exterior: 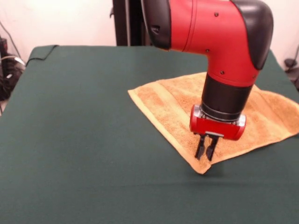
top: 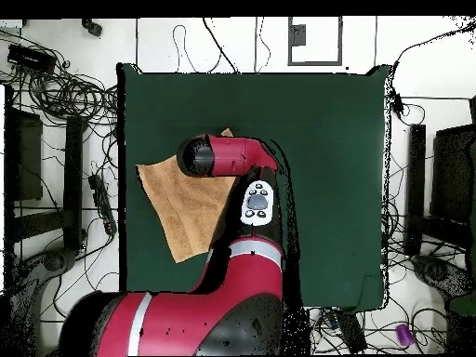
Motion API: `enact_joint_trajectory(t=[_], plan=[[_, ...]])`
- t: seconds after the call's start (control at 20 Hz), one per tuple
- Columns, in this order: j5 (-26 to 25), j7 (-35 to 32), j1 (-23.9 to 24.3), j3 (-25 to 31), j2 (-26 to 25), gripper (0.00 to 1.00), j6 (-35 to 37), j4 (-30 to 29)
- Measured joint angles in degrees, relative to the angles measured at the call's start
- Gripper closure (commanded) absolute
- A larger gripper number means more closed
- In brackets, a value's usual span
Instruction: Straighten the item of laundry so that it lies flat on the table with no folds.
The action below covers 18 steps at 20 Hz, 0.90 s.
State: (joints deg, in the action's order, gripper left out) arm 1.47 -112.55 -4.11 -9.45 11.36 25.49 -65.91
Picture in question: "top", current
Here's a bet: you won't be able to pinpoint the tan terry towel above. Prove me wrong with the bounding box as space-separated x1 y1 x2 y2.
136 127 238 264

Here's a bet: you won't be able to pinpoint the dark flat panel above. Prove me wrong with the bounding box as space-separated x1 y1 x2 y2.
5 107 45 202

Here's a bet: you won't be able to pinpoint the dark green table cloth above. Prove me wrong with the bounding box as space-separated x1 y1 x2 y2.
115 61 392 312

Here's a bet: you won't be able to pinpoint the black power strip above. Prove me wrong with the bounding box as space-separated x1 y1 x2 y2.
87 173 118 236

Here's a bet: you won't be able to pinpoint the black upright bar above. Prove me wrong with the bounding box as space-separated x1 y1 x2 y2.
403 124 428 257
61 115 86 251

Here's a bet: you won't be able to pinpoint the small dark grey block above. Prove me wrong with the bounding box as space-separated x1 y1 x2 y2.
290 23 308 47

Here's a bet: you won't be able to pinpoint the black adaptor box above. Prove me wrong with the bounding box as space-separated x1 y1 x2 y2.
332 310 368 354

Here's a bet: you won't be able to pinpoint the dark speckled monitor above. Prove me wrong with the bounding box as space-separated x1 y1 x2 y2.
430 124 476 224

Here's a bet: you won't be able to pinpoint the purple object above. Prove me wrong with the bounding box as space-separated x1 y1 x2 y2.
394 323 417 350

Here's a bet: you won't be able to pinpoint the small black object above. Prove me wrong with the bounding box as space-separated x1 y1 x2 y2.
80 18 104 38

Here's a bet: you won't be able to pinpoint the dark green round object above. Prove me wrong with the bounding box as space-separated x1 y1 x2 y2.
447 293 476 317

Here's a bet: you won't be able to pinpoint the black rectangular box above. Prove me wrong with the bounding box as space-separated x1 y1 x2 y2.
7 43 58 74

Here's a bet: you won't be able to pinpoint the looped black cable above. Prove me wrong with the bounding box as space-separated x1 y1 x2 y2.
172 17 239 74

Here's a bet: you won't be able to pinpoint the grey rectangular frame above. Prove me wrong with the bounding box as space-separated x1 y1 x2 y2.
287 16 344 67

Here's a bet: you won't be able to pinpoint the dark grey pedestal leg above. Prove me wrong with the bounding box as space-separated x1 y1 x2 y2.
410 254 470 298
8 246 77 356

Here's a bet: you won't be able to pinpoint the tangled black cables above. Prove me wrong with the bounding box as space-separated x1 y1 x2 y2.
0 29 119 129

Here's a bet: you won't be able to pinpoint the long black cable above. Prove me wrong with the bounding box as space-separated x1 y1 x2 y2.
393 18 476 68

